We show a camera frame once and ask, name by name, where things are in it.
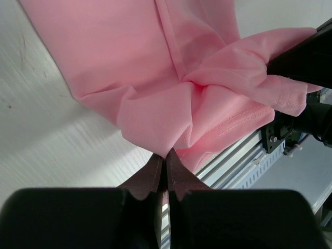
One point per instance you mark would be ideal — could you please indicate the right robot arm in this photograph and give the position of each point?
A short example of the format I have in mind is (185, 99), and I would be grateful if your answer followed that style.
(315, 119)

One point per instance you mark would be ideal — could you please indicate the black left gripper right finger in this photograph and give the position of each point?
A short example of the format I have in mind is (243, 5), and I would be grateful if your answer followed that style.
(201, 217)

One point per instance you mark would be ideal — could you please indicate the pink t-shirt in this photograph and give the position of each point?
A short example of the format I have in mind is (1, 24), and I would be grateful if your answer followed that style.
(170, 74)

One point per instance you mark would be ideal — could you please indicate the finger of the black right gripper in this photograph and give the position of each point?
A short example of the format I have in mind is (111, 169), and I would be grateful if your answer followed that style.
(309, 61)

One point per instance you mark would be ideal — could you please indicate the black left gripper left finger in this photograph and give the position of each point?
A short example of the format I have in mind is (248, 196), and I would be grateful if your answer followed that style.
(128, 216)

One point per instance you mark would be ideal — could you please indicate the white slotted cable duct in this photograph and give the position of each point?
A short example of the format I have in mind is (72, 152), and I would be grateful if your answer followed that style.
(256, 169)

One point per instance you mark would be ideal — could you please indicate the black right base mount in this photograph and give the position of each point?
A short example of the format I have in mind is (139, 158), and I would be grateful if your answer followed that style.
(275, 132)

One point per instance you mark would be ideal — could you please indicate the aluminium mounting rail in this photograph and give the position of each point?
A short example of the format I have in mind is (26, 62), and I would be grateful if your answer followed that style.
(220, 170)

